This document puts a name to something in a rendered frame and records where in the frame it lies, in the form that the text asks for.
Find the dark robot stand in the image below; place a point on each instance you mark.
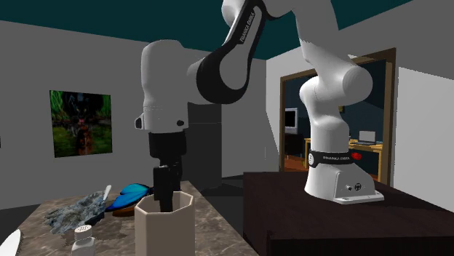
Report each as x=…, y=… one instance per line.
x=319, y=227

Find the green wall picture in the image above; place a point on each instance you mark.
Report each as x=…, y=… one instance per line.
x=81, y=124

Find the grey crumpled cloth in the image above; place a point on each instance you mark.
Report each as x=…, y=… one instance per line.
x=72, y=212

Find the brown door frame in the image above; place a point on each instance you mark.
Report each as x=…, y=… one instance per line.
x=391, y=117

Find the white plate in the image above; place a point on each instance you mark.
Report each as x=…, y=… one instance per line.
x=10, y=245

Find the white spoon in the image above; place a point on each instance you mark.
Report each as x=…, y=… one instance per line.
x=106, y=192

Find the wooden desk with laptop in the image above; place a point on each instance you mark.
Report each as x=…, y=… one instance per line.
x=369, y=145

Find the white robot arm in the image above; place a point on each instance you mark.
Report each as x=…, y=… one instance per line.
x=333, y=117

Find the beige octagonal cup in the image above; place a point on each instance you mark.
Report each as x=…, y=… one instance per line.
x=165, y=230

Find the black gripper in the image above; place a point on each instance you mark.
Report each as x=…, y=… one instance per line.
x=166, y=143

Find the white capped bottle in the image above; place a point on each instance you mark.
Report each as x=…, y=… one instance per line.
x=83, y=243

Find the white framed screen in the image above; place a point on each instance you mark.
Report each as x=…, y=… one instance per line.
x=291, y=120

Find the dark grey fridge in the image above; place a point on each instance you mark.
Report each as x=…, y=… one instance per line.
x=205, y=149

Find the blue butterfly figure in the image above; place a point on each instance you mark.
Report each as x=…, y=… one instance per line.
x=129, y=196

